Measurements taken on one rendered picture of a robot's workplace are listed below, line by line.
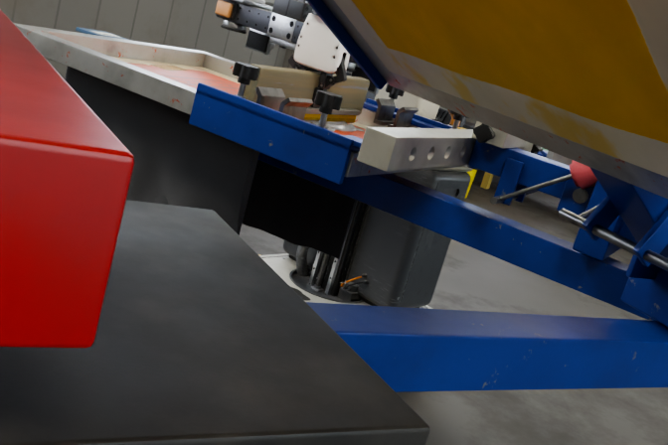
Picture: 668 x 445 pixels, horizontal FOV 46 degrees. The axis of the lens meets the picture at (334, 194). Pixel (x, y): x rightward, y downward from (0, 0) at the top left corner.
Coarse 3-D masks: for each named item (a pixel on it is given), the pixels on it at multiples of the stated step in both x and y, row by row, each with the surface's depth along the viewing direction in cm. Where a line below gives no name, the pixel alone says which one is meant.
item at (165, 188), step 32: (96, 96) 151; (128, 96) 147; (128, 128) 148; (160, 128) 144; (192, 128) 140; (160, 160) 146; (192, 160) 141; (224, 160) 137; (256, 160) 136; (128, 192) 150; (160, 192) 147; (192, 192) 141; (224, 192) 138
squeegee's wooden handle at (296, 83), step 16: (256, 80) 136; (272, 80) 140; (288, 80) 144; (304, 80) 148; (352, 80) 164; (368, 80) 170; (256, 96) 137; (288, 96) 146; (304, 96) 150; (352, 96) 166
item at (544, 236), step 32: (352, 192) 147; (384, 192) 144; (416, 192) 141; (448, 224) 138; (480, 224) 136; (512, 224) 134; (512, 256) 133; (544, 256) 130; (576, 256) 128; (576, 288) 128; (608, 288) 126
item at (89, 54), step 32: (32, 32) 149; (64, 32) 161; (64, 64) 146; (96, 64) 142; (128, 64) 142; (192, 64) 195; (224, 64) 195; (160, 96) 135; (192, 96) 131; (352, 160) 117
